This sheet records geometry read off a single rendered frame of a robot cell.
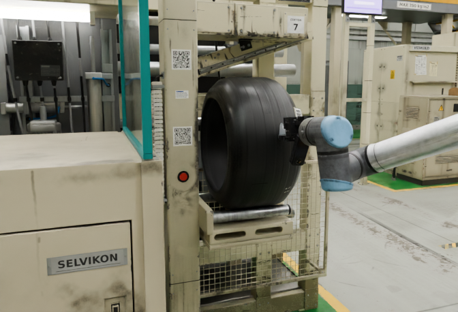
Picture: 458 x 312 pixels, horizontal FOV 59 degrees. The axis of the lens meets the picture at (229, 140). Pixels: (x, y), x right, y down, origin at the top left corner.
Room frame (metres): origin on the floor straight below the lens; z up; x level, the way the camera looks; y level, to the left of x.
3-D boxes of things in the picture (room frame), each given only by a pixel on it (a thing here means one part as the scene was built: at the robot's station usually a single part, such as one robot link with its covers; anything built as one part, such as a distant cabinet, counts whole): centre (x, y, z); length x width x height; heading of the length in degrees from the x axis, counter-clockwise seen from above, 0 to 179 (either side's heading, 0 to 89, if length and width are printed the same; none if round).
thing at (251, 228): (1.56, -0.08, 0.84); 0.36 x 0.09 x 0.06; 109
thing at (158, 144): (1.54, 0.27, 1.19); 0.05 x 0.04 x 0.48; 19
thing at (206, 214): (1.64, 0.13, 0.90); 0.40 x 0.03 x 0.10; 19
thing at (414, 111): (5.85, -3.04, 0.62); 0.91 x 0.58 x 1.25; 108
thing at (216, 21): (2.02, -0.06, 1.71); 0.61 x 0.25 x 0.15; 109
